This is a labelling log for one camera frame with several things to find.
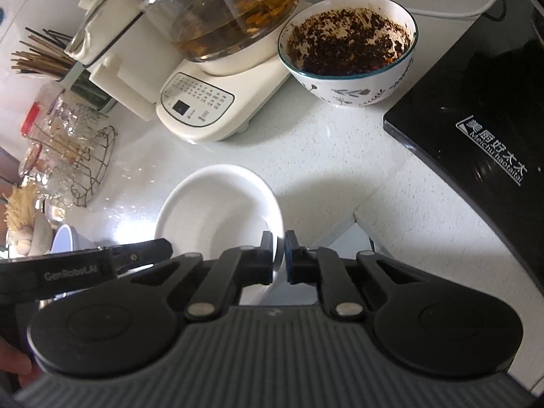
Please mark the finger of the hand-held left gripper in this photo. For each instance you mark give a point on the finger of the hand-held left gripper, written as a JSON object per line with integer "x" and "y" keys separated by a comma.
{"x": 144, "y": 250}

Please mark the small bluish white bowl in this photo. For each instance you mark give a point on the small bluish white bowl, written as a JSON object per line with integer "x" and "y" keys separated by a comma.
{"x": 63, "y": 238}

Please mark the patterned bowl with chili residue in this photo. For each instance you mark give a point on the patterned bowl with chili residue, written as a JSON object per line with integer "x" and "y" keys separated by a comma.
{"x": 352, "y": 80}

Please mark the red-lidded clear jar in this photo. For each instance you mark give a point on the red-lidded clear jar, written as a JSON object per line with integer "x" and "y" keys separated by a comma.
{"x": 32, "y": 117}

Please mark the black induction cooker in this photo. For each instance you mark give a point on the black induction cooker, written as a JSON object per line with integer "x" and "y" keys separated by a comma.
{"x": 467, "y": 93}

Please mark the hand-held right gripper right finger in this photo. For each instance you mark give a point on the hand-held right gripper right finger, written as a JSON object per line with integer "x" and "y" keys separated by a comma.
{"x": 292, "y": 259}

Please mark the bundle of dried noodles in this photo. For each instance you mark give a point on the bundle of dried noodles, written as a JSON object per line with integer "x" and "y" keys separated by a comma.
{"x": 21, "y": 204}

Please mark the person's left hand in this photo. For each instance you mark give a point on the person's left hand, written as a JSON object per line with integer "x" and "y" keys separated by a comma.
{"x": 15, "y": 359}

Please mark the bunch of chopsticks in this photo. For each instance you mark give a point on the bunch of chopsticks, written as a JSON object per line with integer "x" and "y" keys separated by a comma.
{"x": 42, "y": 57}

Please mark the green and white chopstick holder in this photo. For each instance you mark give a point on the green and white chopstick holder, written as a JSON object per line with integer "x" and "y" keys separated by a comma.
{"x": 91, "y": 91}

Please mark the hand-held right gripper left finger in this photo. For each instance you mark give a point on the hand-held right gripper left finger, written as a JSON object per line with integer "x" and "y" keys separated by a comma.
{"x": 267, "y": 259}

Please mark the white electric pot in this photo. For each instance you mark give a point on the white electric pot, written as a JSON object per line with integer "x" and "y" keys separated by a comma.
{"x": 93, "y": 29}

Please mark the glass kettle on white base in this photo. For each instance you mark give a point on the glass kettle on white base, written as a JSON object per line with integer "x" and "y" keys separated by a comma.
{"x": 221, "y": 102}

